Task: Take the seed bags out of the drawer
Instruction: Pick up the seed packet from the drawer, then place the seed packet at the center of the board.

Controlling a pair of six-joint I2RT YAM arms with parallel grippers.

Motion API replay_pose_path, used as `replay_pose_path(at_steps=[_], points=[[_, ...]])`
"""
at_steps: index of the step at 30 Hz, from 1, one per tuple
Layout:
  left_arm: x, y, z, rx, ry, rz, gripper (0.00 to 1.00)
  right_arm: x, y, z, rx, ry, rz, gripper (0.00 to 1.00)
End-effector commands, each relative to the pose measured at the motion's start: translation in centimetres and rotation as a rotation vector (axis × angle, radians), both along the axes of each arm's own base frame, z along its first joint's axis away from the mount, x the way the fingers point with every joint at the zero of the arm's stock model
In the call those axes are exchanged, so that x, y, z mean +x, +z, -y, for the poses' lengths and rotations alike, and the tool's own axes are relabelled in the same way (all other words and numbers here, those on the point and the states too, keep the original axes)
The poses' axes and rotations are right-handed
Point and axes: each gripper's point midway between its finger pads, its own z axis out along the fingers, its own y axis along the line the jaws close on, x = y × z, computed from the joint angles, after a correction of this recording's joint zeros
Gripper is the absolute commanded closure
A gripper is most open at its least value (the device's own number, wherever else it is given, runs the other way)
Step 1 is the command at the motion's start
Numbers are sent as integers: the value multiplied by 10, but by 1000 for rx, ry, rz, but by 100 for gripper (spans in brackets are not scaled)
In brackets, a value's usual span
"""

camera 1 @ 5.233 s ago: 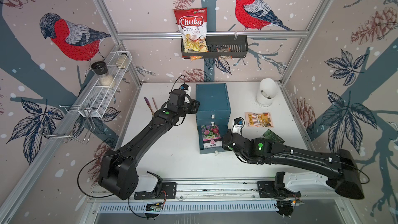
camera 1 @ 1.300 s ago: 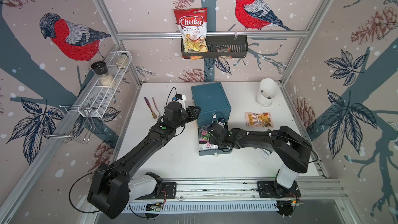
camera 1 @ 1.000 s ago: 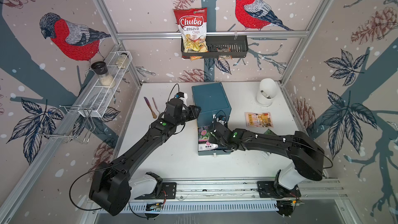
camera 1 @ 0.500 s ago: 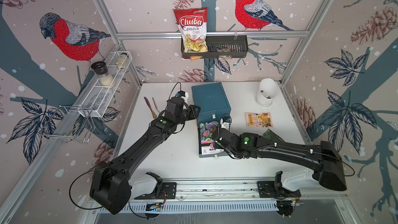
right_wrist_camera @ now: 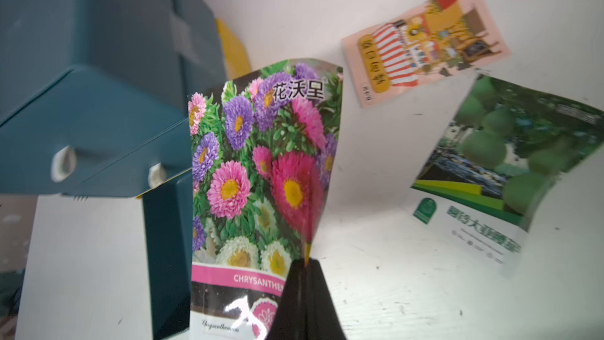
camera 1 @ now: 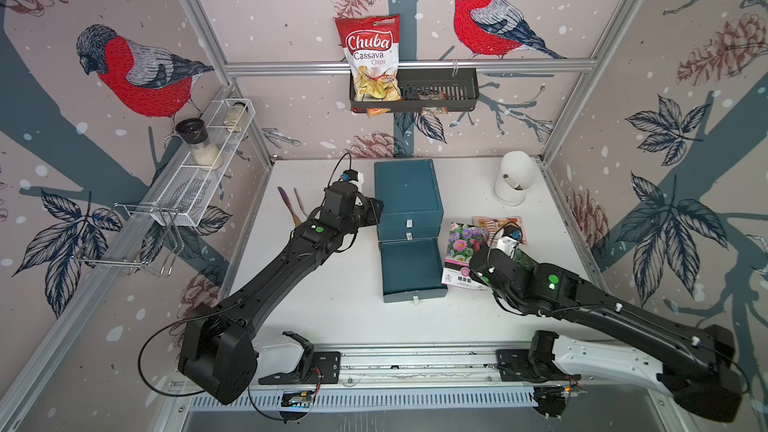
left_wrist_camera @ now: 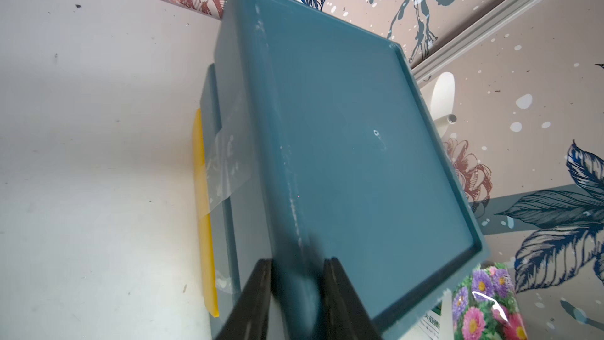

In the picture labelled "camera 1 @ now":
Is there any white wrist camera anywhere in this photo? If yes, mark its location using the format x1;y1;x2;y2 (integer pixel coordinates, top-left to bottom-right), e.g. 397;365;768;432
495;224;523;258
340;169;365;192

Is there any white ceramic utensil holder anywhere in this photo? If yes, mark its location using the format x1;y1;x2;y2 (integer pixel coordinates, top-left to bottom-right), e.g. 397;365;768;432
493;151;537;206

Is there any green gourd seed bag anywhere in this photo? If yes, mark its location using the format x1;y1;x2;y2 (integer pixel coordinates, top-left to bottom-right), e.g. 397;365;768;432
512;248;539;272

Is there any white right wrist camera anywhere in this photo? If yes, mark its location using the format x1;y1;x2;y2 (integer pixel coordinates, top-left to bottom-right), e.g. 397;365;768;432
495;224;523;258

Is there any white wire wall shelf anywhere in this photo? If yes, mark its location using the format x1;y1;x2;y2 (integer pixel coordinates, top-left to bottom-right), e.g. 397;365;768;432
71;97;255;277

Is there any pink small spoon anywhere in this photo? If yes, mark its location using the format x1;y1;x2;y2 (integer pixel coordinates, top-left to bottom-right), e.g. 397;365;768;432
293;187;308;220

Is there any red cassava chips bag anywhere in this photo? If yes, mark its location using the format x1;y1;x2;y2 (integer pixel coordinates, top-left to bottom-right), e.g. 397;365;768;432
335;14;402;104

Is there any snack packet in basket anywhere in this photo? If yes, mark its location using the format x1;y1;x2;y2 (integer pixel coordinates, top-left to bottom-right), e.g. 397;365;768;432
418;91;449;116

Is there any black lid spice jar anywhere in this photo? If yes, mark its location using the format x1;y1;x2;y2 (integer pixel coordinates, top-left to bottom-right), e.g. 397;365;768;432
174;118;223;170

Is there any black wall basket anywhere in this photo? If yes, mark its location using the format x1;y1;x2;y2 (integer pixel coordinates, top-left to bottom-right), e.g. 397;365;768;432
349;68;479;113

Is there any white slotted cable duct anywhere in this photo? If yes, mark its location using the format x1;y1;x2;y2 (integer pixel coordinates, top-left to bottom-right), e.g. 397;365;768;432
230;386;535;414

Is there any small white spice jar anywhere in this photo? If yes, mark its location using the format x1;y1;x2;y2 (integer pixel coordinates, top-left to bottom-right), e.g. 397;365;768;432
222;102;248;133

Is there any white handled utensil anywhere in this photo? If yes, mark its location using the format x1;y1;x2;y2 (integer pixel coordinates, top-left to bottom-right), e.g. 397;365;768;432
502;174;519;188

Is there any orange striped seed bag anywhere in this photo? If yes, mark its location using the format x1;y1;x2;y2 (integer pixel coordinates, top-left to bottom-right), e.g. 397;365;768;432
472;216;526;244

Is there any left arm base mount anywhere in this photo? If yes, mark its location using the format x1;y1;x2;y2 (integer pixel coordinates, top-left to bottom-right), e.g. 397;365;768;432
253;331;341;385

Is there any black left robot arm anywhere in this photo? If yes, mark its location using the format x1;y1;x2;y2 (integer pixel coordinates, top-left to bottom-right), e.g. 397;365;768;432
178;169;383;404

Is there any pink flower seed bag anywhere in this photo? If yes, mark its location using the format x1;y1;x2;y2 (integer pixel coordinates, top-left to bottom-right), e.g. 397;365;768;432
441;222;488;290

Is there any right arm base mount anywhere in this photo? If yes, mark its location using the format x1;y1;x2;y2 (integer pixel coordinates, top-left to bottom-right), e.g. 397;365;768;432
495;331;671;396

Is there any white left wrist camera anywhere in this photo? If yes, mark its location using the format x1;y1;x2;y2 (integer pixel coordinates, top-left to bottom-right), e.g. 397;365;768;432
340;169;365;192

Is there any teal drawer cabinet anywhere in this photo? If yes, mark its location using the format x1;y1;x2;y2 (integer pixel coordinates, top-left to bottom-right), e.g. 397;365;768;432
374;159;444;242

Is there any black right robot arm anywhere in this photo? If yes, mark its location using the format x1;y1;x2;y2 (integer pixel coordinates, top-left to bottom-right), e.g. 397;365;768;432
469;245;746;423

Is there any teal bottom drawer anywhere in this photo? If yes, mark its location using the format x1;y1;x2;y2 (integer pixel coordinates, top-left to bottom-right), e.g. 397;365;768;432
379;238;448;303

